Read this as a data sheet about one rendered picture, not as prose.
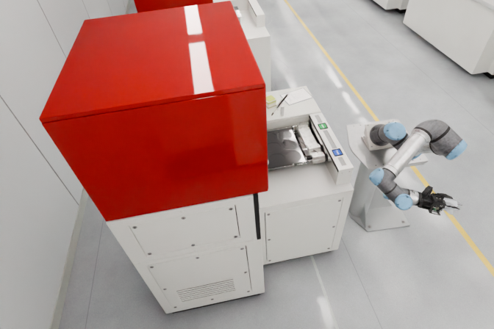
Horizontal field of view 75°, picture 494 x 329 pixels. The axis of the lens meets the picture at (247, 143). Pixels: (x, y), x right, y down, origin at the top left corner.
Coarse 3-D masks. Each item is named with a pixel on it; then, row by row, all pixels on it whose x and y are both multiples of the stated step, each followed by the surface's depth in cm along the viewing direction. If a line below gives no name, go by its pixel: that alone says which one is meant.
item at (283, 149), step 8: (288, 128) 230; (272, 136) 225; (280, 136) 225; (288, 136) 224; (272, 144) 219; (280, 144) 219; (288, 144) 218; (296, 144) 218; (272, 152) 214; (280, 152) 213; (288, 152) 213; (296, 152) 212; (272, 160) 208; (280, 160) 208; (288, 160) 207; (296, 160) 207; (304, 160) 206
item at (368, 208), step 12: (360, 168) 242; (360, 180) 247; (360, 192) 254; (372, 192) 253; (360, 204) 263; (372, 204) 276; (384, 204) 278; (360, 216) 273; (372, 216) 275; (384, 216) 274; (396, 216) 273; (372, 228) 266; (384, 228) 265
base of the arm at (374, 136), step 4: (380, 124) 217; (372, 128) 219; (376, 128) 215; (372, 132) 217; (376, 132) 213; (372, 136) 217; (376, 136) 213; (372, 140) 218; (376, 140) 215; (380, 140) 212; (376, 144) 217; (380, 144) 216; (384, 144) 215
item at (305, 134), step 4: (304, 128) 232; (308, 128) 232; (300, 132) 229; (304, 132) 229; (308, 132) 228; (300, 136) 230; (304, 136) 226; (308, 136) 226; (312, 136) 225; (304, 140) 223; (308, 140) 222; (312, 140) 222; (308, 144) 220; (312, 144) 219; (308, 152) 216; (312, 152) 214; (316, 152) 214; (320, 152) 214; (312, 160) 209; (316, 160) 208; (320, 160) 209; (324, 160) 210
